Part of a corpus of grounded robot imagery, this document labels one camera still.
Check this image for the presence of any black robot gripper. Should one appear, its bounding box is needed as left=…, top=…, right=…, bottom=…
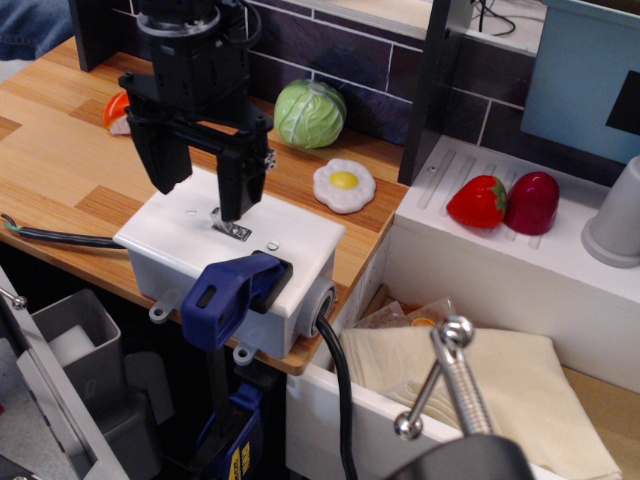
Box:
left=119, top=19, right=274, bottom=222

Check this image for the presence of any clear light switch toggle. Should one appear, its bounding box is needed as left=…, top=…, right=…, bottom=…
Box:
left=210, top=207, right=239, bottom=237

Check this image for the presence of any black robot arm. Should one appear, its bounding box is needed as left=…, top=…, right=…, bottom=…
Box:
left=119, top=1, right=274, bottom=222

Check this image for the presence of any toy salmon sushi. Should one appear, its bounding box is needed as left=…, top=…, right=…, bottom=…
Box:
left=102, top=91, right=130, bottom=135

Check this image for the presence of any green toy cabbage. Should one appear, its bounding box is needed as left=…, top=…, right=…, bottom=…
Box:
left=274, top=79, right=347, bottom=149

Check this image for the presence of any blue bar clamp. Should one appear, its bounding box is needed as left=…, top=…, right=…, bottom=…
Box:
left=180, top=251, right=294, bottom=475

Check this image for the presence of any toy fried egg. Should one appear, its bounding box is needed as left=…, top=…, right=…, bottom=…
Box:
left=313, top=158, right=376, bottom=214

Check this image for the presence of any grey plastic bin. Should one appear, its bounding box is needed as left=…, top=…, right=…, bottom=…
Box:
left=33, top=289, right=127, bottom=415

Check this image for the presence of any plastic snack packet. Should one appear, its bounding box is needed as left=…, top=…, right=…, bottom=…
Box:
left=355, top=298, right=456, bottom=329

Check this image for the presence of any red toy strawberry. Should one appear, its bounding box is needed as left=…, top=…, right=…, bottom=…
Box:
left=446, top=175, right=508, bottom=229

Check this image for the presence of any white toy sink counter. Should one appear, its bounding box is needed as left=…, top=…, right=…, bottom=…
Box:
left=285, top=136, right=639, bottom=479

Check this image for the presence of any dark red toy fruit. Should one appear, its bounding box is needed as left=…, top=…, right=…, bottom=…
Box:
left=503, top=172, right=560, bottom=236

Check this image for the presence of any light blue toy appliance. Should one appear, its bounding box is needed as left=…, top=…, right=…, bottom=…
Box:
left=521, top=1, right=639, bottom=164

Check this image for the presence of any cream folded cloth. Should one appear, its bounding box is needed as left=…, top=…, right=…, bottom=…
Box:
left=340, top=327, right=621, bottom=479

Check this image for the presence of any grey toy cup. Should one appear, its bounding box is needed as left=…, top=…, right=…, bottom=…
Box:
left=581, top=156, right=640, bottom=268

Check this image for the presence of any white electrical switch box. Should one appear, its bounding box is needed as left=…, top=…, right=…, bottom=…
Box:
left=113, top=162, right=348, bottom=361

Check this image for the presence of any black frayed cable left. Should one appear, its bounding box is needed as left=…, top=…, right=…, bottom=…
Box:
left=0, top=213, right=127, bottom=250

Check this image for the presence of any dark shelf post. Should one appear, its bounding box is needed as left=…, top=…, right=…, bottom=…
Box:
left=398, top=0, right=473, bottom=186

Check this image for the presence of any black power cable front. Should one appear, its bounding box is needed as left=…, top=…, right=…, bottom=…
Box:
left=315, top=315, right=359, bottom=480

